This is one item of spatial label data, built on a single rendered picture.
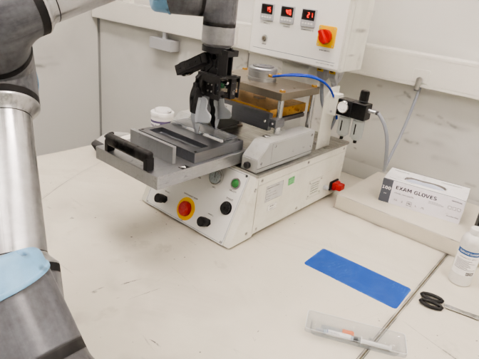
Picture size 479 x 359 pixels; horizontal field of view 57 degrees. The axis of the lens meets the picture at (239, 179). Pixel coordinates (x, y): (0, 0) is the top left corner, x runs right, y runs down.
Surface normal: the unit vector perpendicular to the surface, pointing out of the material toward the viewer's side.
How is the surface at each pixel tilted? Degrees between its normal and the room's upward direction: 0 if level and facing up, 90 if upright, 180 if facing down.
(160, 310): 0
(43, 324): 43
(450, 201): 88
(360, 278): 0
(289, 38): 90
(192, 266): 0
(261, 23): 90
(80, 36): 90
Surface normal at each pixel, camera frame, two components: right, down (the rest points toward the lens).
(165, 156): -0.65, 0.24
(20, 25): 0.61, 0.54
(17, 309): 0.46, -0.41
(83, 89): 0.76, 0.33
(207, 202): -0.55, -0.17
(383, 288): 0.11, -0.91
